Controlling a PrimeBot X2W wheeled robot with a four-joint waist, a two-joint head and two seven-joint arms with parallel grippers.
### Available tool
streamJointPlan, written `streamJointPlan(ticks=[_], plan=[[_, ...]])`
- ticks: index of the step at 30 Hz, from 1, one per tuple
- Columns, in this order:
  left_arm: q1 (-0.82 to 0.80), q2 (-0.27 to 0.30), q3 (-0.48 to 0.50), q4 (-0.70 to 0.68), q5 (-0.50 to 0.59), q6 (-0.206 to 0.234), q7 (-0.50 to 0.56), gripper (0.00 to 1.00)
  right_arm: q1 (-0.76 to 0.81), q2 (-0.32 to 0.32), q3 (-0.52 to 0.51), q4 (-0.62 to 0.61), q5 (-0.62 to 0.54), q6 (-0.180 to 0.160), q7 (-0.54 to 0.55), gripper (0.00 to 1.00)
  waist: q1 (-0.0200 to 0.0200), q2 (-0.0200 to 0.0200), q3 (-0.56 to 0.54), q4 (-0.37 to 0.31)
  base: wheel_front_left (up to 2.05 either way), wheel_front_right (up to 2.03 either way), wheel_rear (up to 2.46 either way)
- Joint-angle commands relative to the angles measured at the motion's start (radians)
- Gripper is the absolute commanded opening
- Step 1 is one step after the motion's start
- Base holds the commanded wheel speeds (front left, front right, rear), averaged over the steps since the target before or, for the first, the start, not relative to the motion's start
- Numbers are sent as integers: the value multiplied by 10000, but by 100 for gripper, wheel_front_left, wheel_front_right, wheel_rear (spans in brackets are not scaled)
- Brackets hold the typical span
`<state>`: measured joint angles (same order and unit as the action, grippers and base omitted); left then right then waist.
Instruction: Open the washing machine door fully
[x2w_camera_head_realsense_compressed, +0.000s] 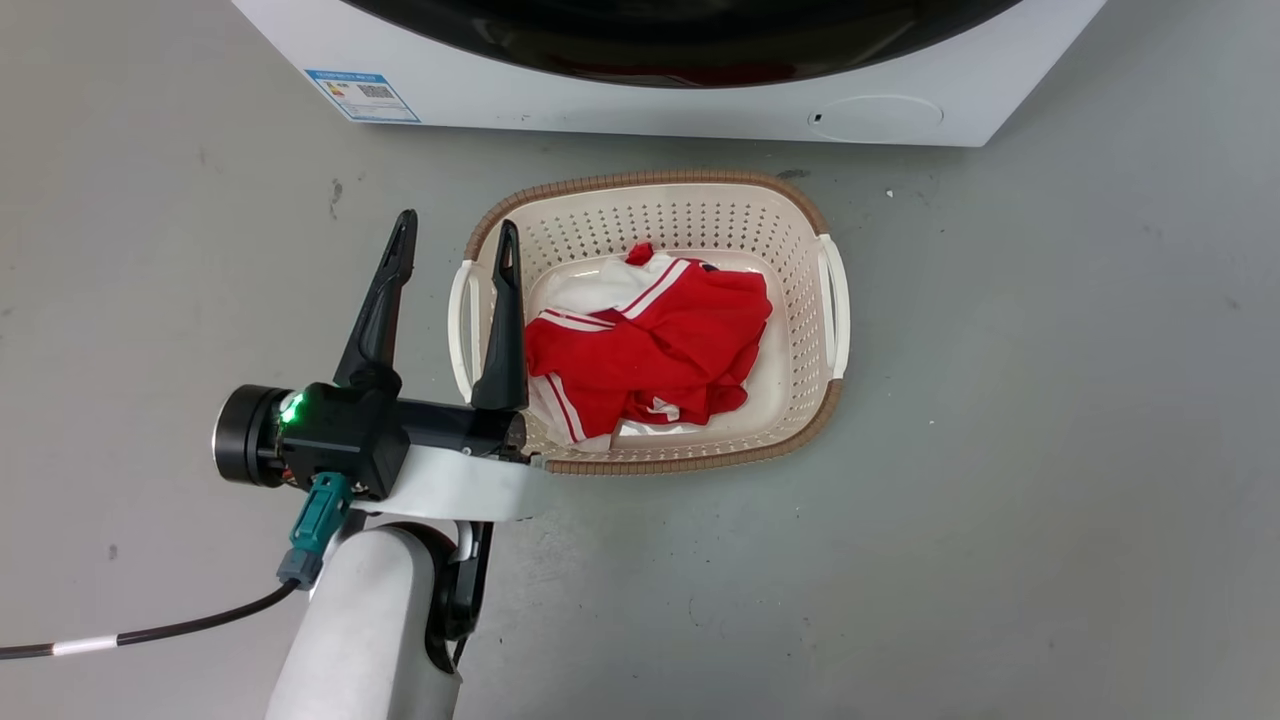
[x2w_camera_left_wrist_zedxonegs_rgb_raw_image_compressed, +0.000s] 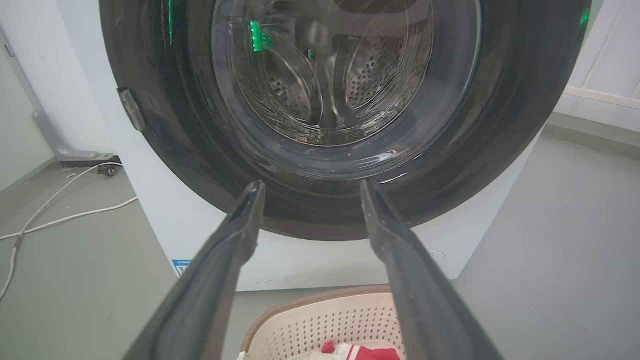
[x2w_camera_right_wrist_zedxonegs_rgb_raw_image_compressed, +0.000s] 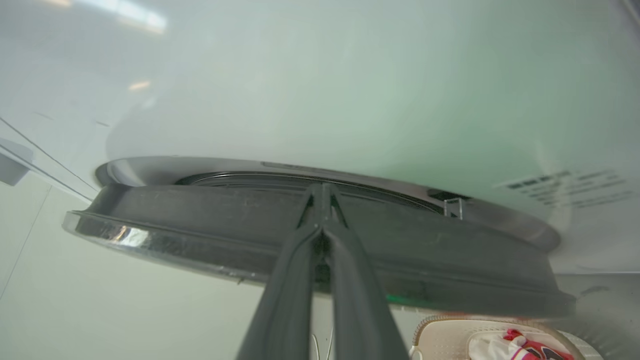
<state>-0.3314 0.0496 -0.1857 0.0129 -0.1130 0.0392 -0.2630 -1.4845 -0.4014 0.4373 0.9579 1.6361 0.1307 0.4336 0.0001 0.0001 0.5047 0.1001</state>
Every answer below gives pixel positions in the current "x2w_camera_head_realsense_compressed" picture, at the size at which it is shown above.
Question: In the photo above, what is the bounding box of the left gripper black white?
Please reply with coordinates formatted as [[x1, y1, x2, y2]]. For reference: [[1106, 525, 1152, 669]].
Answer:
[[212, 209, 547, 523]]

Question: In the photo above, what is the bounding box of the white front-load washing machine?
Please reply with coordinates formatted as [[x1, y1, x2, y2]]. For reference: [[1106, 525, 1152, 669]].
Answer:
[[232, 0, 1109, 148]]

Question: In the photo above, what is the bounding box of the dark glass washing machine door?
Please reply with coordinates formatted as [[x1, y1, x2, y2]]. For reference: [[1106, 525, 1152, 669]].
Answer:
[[340, 0, 1026, 90]]

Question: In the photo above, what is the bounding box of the red and white garment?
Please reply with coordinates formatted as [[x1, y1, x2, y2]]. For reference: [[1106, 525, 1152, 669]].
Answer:
[[524, 243, 774, 447]]

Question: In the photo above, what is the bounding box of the blue white energy label sticker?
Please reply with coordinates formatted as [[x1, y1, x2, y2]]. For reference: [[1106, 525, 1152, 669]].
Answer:
[[305, 69, 422, 125]]

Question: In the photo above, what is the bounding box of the cream plastic laundry basket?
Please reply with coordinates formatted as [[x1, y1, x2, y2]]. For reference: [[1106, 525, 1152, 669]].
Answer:
[[447, 170, 852, 477]]

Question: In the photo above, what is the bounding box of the black cable with teal connector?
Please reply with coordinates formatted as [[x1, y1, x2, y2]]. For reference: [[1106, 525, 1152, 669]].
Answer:
[[0, 471, 356, 662]]

